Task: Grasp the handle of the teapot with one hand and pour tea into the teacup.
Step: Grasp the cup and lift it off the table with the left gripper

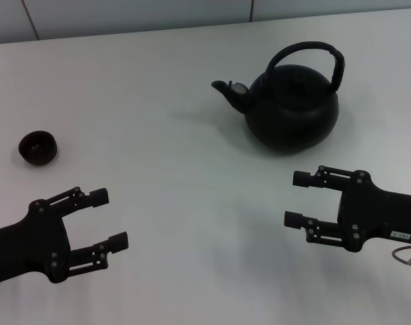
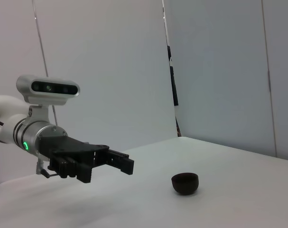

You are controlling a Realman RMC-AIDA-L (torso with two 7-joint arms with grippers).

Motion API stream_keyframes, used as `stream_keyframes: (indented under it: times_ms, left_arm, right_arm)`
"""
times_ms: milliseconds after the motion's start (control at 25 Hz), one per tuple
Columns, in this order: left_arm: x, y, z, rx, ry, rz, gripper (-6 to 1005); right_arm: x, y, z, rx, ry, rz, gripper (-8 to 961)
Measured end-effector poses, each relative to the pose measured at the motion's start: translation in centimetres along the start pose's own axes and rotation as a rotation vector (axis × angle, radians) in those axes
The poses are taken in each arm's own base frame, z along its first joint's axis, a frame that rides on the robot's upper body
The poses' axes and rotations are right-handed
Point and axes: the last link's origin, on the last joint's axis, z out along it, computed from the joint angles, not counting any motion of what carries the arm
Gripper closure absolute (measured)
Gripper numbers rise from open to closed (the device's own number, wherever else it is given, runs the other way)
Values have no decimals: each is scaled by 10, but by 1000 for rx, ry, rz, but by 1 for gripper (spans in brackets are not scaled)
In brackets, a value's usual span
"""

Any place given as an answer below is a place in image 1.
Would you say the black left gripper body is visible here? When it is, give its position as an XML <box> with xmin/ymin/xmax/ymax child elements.
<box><xmin>0</xmin><ymin>199</ymin><xmax>72</xmax><ymax>284</ymax></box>

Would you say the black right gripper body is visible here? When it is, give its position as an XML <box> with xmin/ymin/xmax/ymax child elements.
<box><xmin>337</xmin><ymin>170</ymin><xmax>411</xmax><ymax>253</ymax></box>

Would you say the black round teapot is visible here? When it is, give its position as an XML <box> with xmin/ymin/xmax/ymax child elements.
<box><xmin>211</xmin><ymin>41</ymin><xmax>347</xmax><ymax>156</ymax></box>

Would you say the dark brown teacup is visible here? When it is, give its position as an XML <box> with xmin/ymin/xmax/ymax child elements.
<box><xmin>18</xmin><ymin>131</ymin><xmax>58</xmax><ymax>166</ymax></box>

